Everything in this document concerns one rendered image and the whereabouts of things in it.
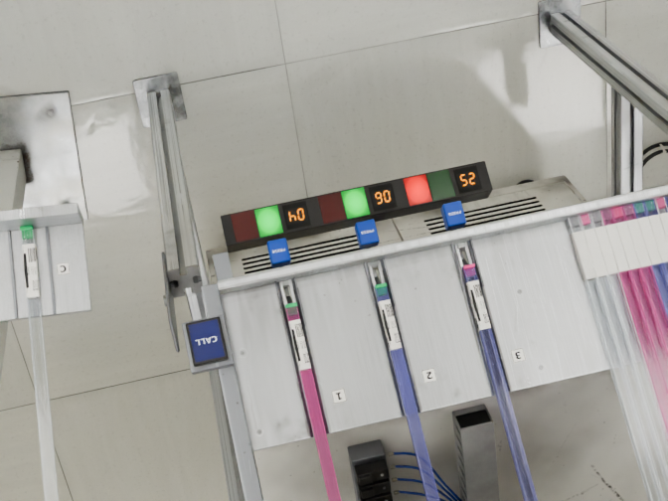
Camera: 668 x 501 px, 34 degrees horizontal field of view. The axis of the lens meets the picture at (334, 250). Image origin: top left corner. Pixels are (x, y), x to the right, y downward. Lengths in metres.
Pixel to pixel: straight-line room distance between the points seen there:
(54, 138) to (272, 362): 0.82
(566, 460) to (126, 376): 0.93
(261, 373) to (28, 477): 1.18
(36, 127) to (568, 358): 1.06
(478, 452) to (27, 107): 0.96
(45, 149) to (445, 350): 0.94
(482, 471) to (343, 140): 0.71
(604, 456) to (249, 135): 0.84
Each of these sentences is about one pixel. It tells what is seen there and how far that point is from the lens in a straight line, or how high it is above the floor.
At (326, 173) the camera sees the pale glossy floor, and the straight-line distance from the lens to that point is 2.08.
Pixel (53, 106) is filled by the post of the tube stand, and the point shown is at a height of 0.01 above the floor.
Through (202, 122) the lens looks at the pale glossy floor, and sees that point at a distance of 2.00.
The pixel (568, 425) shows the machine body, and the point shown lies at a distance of 1.72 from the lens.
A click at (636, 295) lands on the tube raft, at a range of 1.37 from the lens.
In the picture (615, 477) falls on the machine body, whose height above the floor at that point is 0.62.
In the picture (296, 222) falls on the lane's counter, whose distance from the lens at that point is 1.35.
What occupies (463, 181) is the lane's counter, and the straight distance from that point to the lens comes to 1.39.
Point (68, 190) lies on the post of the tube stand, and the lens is 2.04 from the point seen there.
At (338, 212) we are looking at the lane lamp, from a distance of 1.36.
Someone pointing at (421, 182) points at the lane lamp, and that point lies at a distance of 1.38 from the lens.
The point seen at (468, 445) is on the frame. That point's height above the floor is 0.66.
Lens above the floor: 1.85
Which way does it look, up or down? 59 degrees down
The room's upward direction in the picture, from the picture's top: 159 degrees clockwise
